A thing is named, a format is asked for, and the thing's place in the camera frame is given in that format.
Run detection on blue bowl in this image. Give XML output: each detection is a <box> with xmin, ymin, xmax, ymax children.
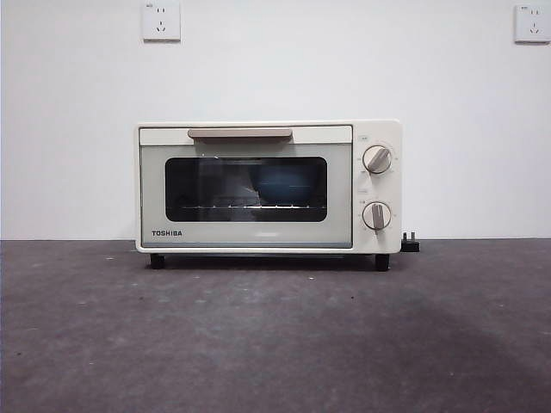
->
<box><xmin>249</xmin><ymin>165</ymin><xmax>320</xmax><ymax>204</ymax></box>

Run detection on glass oven door beige handle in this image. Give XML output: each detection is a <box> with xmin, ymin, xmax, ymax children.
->
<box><xmin>138</xmin><ymin>125</ymin><xmax>354</xmax><ymax>250</ymax></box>

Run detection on beige oven timer knob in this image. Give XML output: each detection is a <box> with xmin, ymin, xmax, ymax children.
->
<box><xmin>362</xmin><ymin>200</ymin><xmax>393</xmax><ymax>236</ymax></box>

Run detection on cream Toshiba toaster oven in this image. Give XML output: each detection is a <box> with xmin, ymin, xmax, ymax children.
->
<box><xmin>135</xmin><ymin>119</ymin><xmax>404</xmax><ymax>272</ymax></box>

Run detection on beige oven temperature knob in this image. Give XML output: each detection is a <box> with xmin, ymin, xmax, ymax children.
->
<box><xmin>362</xmin><ymin>145</ymin><xmax>393</xmax><ymax>175</ymax></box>

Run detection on metal wire oven rack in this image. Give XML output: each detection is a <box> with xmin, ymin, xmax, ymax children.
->
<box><xmin>178</xmin><ymin>203</ymin><xmax>313</xmax><ymax>213</ymax></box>

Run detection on white wall socket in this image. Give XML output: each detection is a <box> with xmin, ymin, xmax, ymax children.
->
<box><xmin>514</xmin><ymin>3</ymin><xmax>551</xmax><ymax>44</ymax></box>
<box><xmin>143</xmin><ymin>1</ymin><xmax>182</xmax><ymax>43</ymax></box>

